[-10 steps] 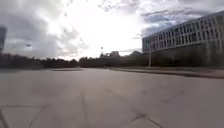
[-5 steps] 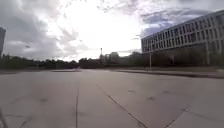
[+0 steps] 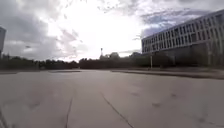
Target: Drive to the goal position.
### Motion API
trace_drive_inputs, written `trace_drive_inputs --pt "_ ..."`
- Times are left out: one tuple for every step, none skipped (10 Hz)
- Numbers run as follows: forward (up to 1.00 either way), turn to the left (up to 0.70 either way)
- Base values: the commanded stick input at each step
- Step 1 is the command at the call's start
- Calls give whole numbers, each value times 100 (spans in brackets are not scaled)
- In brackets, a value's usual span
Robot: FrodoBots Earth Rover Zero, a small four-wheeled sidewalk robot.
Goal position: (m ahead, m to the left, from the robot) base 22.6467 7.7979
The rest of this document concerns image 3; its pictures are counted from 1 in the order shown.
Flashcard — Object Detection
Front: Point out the row of dark trees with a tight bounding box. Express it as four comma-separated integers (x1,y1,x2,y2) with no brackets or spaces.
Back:
0,51,178,71

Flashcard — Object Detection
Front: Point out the grey paved plaza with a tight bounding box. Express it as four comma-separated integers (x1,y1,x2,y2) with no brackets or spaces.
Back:
0,69,224,128

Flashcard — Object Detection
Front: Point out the short pale pole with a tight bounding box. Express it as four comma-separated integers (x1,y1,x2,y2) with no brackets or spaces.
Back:
149,55,153,70

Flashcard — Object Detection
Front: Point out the raised paved platform with kerb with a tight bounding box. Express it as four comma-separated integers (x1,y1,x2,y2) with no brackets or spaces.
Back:
110,67,224,81

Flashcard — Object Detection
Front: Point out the grey building with pale window bands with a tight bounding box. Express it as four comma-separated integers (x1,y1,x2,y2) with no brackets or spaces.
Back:
141,9,224,67

